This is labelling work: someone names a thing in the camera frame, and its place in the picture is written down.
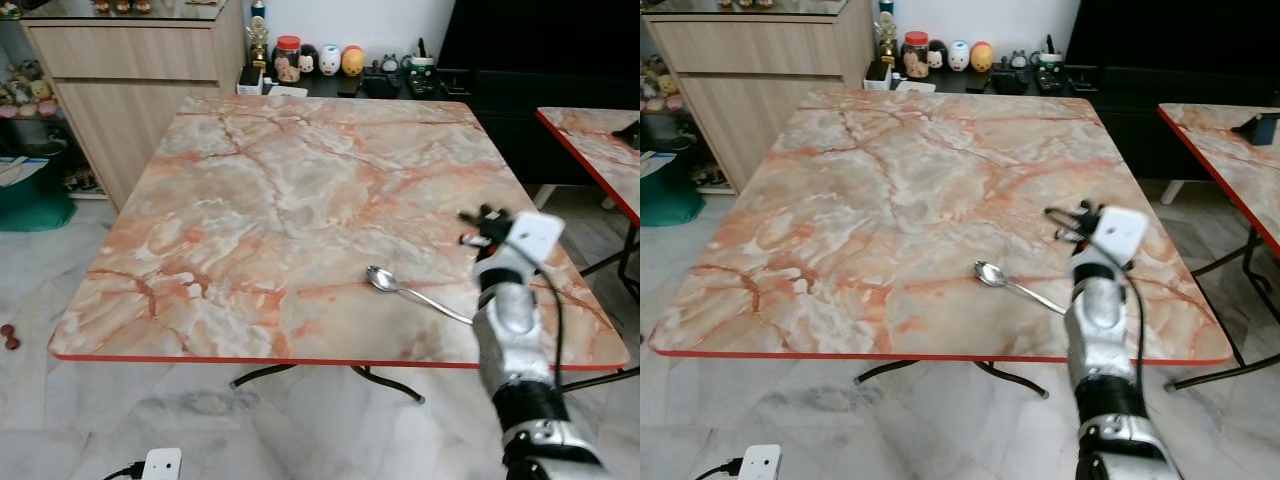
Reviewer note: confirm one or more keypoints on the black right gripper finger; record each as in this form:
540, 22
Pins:
1060, 234
1060, 214
474, 217
471, 240

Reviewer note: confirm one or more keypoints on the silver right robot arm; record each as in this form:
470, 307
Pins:
1100, 330
512, 330

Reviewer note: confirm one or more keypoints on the silver metal spoon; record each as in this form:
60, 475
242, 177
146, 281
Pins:
990, 273
382, 279

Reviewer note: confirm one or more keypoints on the orange marble table red edge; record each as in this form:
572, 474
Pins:
600, 150
1230, 170

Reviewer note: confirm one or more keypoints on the black remote control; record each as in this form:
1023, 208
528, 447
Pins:
422, 84
1050, 80

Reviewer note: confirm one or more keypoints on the green mug with pens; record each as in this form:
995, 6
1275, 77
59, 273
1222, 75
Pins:
421, 62
1049, 58

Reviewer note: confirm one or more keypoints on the large orange marble folding table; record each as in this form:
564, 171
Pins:
900, 220
300, 220

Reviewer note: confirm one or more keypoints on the small grey figurine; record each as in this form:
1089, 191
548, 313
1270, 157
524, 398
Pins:
390, 64
1019, 59

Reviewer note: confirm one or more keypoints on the black device on stand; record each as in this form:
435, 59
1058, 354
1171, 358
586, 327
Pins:
1258, 128
628, 135

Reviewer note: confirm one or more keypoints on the white paper booklet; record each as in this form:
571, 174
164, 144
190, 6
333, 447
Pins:
20, 170
655, 163

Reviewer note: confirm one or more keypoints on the green plastic bin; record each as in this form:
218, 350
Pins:
35, 205
668, 200

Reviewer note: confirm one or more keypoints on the yellow egg shaped toy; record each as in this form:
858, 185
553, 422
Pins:
982, 57
352, 61

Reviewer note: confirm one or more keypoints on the white egg shaped toy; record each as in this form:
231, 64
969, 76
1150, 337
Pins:
330, 61
959, 56

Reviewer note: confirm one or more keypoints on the red lid clear jar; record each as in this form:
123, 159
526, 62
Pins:
916, 56
288, 60

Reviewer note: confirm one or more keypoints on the pile of plush toys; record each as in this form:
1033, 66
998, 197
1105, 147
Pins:
25, 95
662, 88

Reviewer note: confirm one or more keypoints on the small black box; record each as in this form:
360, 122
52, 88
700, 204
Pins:
250, 78
878, 74

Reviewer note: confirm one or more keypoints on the golden trophy figurine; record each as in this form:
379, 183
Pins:
259, 40
887, 36

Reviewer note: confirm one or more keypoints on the light wooden cabinet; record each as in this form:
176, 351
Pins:
130, 90
770, 80

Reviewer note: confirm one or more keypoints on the small brown floor object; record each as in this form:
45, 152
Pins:
9, 337

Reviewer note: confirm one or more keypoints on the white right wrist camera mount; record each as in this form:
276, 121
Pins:
535, 238
1120, 234

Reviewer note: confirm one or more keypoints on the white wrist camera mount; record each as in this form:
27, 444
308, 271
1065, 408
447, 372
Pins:
1120, 234
535, 238
162, 465
761, 463

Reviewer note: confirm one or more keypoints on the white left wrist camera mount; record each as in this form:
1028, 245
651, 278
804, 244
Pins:
162, 465
761, 463

